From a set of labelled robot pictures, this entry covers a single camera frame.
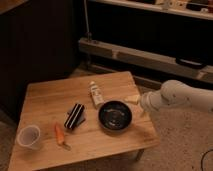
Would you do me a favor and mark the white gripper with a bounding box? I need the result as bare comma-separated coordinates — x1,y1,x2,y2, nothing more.
124,91,163,111

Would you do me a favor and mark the black ceramic bowl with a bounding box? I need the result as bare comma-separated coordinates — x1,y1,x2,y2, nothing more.
98,101,132,132

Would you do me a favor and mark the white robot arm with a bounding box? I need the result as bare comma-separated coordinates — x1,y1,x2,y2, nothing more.
124,80,213,114

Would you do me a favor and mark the white tube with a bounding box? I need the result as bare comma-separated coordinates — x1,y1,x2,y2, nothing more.
89,81,104,108

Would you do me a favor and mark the wooden table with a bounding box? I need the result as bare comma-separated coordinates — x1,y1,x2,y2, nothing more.
7,70,162,171

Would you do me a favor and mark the orange carrot toy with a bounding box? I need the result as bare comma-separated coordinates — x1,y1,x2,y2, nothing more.
55,123,71,150

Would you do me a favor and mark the metal pole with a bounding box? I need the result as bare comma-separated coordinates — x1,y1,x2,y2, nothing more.
83,0,92,41

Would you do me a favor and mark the clear plastic cup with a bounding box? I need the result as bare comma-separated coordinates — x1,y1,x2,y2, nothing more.
17,125,42,150

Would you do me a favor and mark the upper shelf with items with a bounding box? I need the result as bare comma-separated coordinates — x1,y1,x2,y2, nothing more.
89,0,213,21

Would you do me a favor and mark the long grey case with handle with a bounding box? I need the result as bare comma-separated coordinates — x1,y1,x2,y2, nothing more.
78,38,213,83

